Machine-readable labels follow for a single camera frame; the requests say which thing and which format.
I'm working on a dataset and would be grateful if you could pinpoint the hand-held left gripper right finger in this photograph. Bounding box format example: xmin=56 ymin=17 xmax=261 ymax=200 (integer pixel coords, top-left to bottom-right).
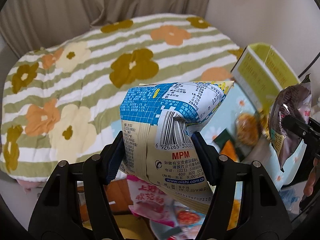
xmin=191 ymin=131 xmax=293 ymax=240

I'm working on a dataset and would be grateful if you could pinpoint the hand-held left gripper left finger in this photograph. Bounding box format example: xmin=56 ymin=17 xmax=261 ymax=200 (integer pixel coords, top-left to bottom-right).
xmin=27 ymin=130 xmax=125 ymax=240

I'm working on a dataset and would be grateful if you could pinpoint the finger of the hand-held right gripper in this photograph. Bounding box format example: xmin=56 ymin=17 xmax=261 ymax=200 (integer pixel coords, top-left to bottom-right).
xmin=281 ymin=114 xmax=320 ymax=143

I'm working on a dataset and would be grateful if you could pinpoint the purple snack packet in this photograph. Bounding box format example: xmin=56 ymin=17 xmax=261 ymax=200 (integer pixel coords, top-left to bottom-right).
xmin=267 ymin=74 xmax=312 ymax=173

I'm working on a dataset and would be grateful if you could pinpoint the blue and cream snack packet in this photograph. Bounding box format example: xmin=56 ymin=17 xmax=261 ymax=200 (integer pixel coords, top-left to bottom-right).
xmin=119 ymin=80 xmax=235 ymax=214

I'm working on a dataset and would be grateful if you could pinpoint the pink snack packet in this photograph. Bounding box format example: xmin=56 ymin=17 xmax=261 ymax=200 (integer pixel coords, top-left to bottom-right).
xmin=126 ymin=175 xmax=180 ymax=228

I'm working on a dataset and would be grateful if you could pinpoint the red and white snack packet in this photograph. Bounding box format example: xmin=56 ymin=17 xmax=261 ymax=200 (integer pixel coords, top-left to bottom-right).
xmin=150 ymin=202 xmax=208 ymax=240

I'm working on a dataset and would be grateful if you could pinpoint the yellow-green cardboard box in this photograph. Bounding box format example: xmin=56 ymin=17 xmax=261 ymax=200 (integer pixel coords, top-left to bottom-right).
xmin=230 ymin=43 xmax=300 ymax=108

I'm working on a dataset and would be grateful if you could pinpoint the person's right hand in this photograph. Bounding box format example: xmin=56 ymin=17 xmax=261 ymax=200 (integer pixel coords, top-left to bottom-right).
xmin=303 ymin=158 xmax=320 ymax=200

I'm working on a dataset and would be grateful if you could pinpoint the light blue daisy cloth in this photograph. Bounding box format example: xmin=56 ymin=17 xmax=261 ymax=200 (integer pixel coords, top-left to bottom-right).
xmin=199 ymin=86 xmax=307 ymax=193

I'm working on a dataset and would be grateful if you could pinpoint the round cracker clear packet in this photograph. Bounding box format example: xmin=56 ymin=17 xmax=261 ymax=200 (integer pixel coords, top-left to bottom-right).
xmin=235 ymin=112 xmax=262 ymax=147

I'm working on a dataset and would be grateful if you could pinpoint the striped flower blanket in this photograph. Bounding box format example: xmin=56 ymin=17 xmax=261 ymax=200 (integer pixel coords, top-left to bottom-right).
xmin=0 ymin=15 xmax=247 ymax=182

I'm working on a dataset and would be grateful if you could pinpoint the beige curtain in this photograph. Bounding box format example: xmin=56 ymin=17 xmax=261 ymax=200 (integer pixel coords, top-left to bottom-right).
xmin=0 ymin=0 xmax=214 ymax=58

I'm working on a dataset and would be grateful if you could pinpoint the black cable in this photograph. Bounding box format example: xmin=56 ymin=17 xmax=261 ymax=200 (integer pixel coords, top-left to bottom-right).
xmin=297 ymin=52 xmax=320 ymax=79

